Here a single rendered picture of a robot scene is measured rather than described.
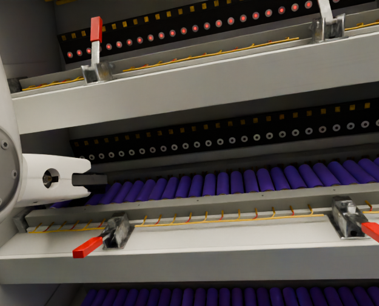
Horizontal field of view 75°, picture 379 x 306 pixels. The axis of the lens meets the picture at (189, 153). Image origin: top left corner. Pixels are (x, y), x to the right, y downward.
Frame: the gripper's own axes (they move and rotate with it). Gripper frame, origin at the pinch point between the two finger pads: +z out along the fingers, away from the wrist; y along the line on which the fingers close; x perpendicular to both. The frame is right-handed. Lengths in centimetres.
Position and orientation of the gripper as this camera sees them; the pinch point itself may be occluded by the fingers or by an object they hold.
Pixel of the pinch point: (85, 184)
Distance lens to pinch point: 41.2
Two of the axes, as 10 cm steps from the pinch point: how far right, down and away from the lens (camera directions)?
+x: 0.9, 9.8, -1.6
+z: 2.0, 1.4, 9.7
